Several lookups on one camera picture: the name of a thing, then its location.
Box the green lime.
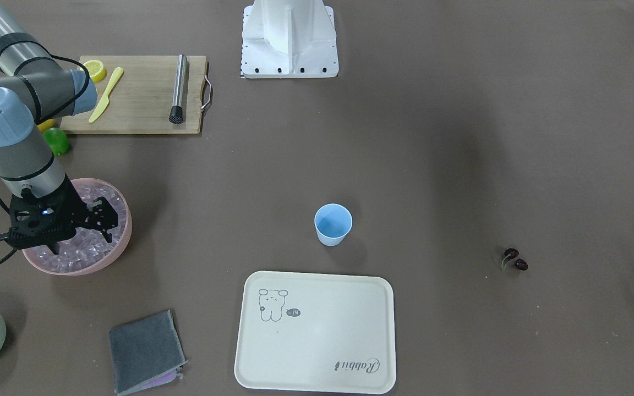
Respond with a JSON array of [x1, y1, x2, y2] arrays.
[[42, 127, 70, 156]]

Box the cream plastic tray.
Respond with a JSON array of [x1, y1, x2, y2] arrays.
[[234, 271, 397, 394]]

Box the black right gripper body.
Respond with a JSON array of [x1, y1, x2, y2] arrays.
[[7, 176, 97, 250]]

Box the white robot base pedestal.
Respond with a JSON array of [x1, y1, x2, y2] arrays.
[[240, 1, 340, 79]]

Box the light blue paper cup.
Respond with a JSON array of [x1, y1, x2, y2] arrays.
[[314, 203, 354, 246]]

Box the lemon slice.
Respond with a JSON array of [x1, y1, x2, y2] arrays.
[[83, 59, 107, 83]]

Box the wooden cutting board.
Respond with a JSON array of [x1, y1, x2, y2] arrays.
[[61, 55, 210, 135]]

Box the grey folded cloth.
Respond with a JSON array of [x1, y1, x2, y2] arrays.
[[108, 310, 187, 395]]

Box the yellow plastic knife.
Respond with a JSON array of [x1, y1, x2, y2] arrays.
[[88, 67, 125, 124]]

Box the pink bowl of ice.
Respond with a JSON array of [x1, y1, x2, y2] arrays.
[[23, 178, 133, 276]]

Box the dark cherry pair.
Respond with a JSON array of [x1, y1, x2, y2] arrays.
[[500, 247, 529, 271]]

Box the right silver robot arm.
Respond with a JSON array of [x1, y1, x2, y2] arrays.
[[0, 5, 118, 254]]

